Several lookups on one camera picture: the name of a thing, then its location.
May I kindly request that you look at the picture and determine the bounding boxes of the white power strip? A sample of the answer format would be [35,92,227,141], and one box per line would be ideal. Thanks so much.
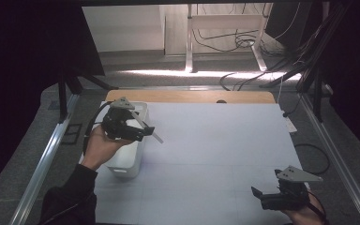
[282,109,299,135]

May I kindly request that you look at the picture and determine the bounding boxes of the white desk frame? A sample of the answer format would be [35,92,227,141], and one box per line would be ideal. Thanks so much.
[185,3,274,74]

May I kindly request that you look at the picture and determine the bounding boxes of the aluminium frame rail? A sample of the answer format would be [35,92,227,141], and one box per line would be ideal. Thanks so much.
[298,93,360,225]
[8,93,82,225]

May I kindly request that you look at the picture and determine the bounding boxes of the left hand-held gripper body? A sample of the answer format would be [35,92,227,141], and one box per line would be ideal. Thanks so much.
[100,96,146,143]

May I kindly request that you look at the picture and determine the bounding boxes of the person's right hand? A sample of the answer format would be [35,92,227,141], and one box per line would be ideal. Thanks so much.
[280,190,327,225]

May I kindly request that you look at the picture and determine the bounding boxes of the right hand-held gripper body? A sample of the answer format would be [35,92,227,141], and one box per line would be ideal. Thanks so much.
[260,165,324,211]

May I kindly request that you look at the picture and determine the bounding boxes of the white table cover sheet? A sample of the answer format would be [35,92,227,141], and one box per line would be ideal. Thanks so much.
[74,100,303,225]

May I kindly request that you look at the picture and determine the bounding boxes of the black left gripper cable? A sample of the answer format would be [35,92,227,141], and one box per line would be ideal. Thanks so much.
[82,101,113,156]

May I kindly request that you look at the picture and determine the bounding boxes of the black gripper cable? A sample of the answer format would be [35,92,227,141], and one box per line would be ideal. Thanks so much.
[82,101,113,156]
[307,190,328,225]

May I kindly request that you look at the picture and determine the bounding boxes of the black metal stand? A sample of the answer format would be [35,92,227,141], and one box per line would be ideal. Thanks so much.
[57,67,120,124]
[259,60,326,124]

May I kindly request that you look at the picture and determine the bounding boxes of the black looped floor cable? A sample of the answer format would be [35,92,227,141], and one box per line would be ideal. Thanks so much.
[293,142,331,175]

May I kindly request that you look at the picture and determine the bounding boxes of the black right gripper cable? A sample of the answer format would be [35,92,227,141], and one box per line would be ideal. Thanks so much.
[307,190,328,225]

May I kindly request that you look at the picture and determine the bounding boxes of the black cables under desk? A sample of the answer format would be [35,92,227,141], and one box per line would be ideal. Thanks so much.
[191,27,287,58]

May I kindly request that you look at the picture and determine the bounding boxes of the person's left hand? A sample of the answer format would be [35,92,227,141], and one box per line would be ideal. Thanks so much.
[81,125,133,172]

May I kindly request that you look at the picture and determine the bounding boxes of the white plastic bin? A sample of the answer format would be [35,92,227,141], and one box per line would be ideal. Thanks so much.
[103,100,150,180]

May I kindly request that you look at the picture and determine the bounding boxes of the black floor cables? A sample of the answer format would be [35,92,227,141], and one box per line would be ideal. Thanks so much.
[219,71,265,92]

